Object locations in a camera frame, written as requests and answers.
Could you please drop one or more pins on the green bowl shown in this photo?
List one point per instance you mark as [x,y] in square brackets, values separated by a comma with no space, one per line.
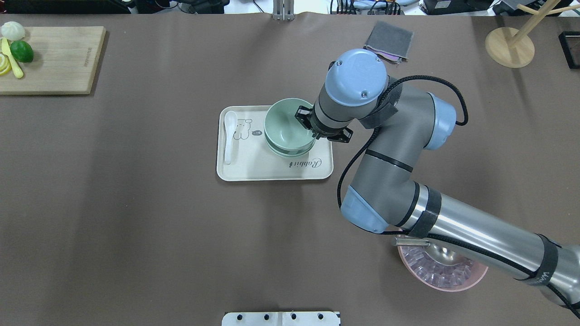
[289,153]
[291,143]
[280,121]

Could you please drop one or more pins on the white steamed bun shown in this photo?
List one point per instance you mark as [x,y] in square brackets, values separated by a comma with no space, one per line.
[12,31]

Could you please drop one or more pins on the green lime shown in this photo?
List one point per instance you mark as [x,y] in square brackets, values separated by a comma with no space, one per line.
[22,51]

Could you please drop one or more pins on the cream rabbit print tray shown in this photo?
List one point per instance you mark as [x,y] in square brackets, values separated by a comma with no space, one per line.
[253,160]

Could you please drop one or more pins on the yellow knife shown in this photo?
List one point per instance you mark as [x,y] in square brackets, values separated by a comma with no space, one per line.
[16,70]

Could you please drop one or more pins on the wooden cutting board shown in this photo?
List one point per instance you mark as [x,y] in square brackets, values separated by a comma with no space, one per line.
[65,62]

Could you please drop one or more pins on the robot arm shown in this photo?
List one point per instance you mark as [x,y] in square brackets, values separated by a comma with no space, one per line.
[376,193]

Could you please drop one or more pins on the black metal rack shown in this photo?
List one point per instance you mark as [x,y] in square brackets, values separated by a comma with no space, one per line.
[570,44]

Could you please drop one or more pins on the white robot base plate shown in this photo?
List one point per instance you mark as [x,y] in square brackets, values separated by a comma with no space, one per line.
[293,318]

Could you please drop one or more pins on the metal scoop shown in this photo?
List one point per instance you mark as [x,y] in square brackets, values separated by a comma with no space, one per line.
[417,244]

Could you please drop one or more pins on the pink bowl with ice cubes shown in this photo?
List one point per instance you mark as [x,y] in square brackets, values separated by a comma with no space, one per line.
[442,269]

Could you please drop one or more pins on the lemon slice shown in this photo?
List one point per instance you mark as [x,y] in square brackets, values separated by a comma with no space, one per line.
[5,65]

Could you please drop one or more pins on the green bowl on tray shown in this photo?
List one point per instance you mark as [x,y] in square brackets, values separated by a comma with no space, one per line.
[289,153]

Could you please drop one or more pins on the wooden mug tree stand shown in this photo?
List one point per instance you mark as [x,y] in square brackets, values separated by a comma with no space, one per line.
[512,47]

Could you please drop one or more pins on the white ceramic spoon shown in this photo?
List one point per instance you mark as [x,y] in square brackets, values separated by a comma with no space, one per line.
[230,125]

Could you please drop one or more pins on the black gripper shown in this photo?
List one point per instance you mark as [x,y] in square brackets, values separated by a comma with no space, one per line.
[302,115]

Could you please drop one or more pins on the grey folded cloth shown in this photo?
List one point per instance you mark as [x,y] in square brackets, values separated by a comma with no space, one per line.
[389,42]

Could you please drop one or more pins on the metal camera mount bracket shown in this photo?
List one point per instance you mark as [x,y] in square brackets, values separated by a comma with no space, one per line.
[283,10]

